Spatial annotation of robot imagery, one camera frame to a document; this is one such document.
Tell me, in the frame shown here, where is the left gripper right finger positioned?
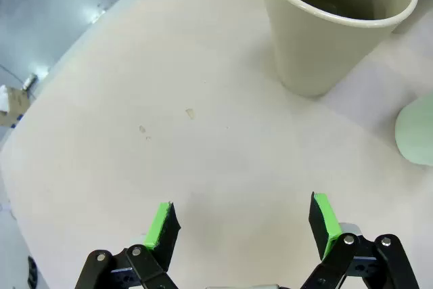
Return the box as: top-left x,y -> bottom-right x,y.
302,192 -> 420,289

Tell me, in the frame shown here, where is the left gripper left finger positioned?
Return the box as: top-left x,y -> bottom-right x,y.
74,200 -> 182,289

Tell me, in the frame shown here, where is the pale green plastic cup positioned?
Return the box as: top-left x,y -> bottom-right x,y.
394,95 -> 433,167

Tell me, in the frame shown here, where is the beige plastic cup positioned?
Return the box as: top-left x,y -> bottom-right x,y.
254,0 -> 419,97

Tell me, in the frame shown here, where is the black round table foot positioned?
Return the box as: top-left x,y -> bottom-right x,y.
26,255 -> 39,288

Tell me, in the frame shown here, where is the small cardboard box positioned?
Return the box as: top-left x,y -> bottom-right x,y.
0,85 -> 32,127

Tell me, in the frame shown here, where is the silver cylindrical can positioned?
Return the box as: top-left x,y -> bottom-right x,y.
22,72 -> 37,89

